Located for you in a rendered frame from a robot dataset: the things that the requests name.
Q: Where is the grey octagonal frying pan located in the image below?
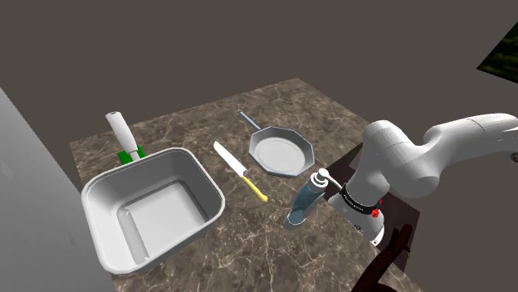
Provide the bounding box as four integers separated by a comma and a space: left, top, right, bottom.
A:
237, 109, 315, 178

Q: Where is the blue soap dispenser bottle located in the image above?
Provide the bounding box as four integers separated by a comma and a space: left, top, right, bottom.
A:
282, 168, 343, 231

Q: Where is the white rectangular sink basin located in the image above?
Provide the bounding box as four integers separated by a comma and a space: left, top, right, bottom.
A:
81, 147, 226, 275

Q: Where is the dark brown curved object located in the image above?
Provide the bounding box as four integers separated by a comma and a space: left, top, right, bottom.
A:
349, 223, 414, 292

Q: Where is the yellow-handled kitchen knife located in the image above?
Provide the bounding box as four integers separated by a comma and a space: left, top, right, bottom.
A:
213, 140, 269, 204

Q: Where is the dark green wall picture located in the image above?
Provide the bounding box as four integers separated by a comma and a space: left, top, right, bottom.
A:
476, 26, 518, 85

